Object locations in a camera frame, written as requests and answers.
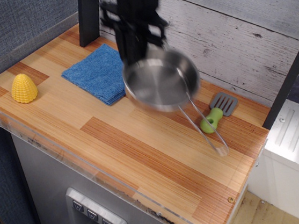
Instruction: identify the white ribbed box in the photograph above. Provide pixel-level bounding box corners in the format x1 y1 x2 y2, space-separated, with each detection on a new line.
247 100 299 218

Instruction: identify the green handled grey spatula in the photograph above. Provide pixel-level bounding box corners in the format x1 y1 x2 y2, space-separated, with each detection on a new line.
200 92 238 134

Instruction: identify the blue folded cloth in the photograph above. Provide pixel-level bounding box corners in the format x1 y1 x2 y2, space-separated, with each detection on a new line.
61 44 125 106

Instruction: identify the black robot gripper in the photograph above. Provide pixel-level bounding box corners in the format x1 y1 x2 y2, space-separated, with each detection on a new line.
99 0 167 66

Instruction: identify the dark upright post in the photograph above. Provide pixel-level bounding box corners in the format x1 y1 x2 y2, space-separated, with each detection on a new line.
261 0 299 133
78 0 100 47

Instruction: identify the dark right upright post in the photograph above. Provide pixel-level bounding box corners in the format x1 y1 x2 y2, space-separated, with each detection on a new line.
261 0 299 133

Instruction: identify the yellow toy corn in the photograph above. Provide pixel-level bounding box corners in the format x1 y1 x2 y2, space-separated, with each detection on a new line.
11 74 38 104

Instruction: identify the stainless steel pot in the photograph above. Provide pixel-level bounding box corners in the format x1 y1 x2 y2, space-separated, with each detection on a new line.
122 48 229 156

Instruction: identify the dark left upright post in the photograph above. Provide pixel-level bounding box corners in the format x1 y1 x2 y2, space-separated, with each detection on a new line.
78 0 100 47

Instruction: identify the silver dispenser panel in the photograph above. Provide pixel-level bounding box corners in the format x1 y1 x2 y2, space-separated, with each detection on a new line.
65 187 128 224

